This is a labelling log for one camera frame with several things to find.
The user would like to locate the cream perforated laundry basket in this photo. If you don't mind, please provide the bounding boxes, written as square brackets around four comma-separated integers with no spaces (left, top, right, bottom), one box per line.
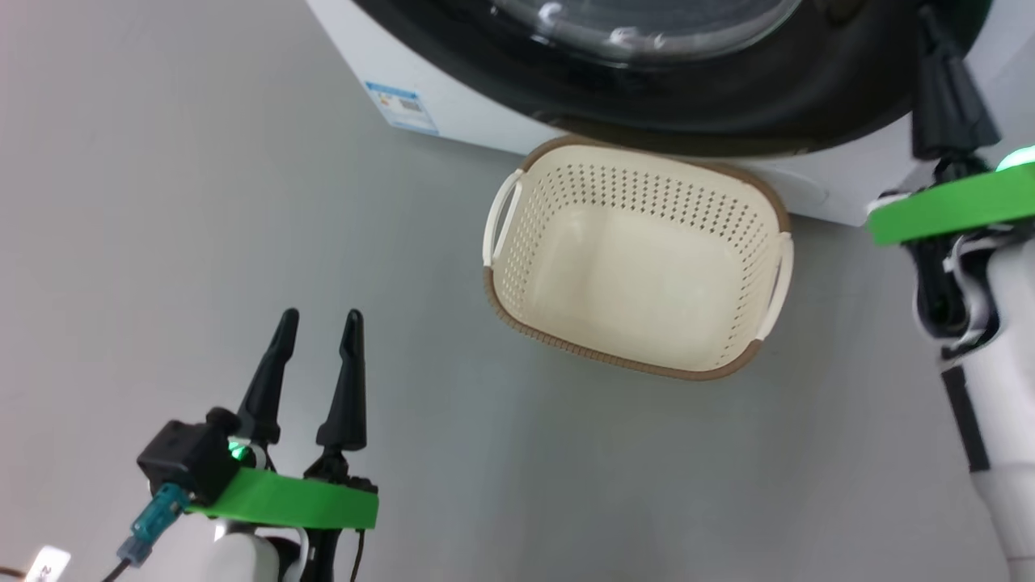
[483,135,795,382]

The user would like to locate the round white drain filter cover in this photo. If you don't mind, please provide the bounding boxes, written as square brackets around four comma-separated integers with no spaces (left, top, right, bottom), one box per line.
[772,166,834,213]

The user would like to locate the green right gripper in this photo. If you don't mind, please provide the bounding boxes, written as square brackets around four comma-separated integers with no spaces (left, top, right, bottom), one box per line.
[867,4,1035,361]

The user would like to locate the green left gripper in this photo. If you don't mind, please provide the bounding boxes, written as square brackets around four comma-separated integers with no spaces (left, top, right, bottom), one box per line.
[190,307,379,582]

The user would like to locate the teal left camera cable connector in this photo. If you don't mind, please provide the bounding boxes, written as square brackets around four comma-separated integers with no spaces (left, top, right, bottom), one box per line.
[117,483,189,567]

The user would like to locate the white front-load washing machine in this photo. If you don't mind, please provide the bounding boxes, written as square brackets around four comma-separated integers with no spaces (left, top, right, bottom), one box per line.
[306,0,1035,229]

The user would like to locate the blue energy label sticker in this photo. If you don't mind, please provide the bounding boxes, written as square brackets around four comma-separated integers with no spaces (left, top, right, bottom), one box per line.
[363,80,440,136]

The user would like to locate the round glass washer door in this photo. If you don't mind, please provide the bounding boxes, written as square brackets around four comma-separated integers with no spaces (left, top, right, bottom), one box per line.
[352,0,995,159]

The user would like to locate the small white floor tag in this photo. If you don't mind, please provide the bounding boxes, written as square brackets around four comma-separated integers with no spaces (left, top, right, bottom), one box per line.
[24,546,72,582]

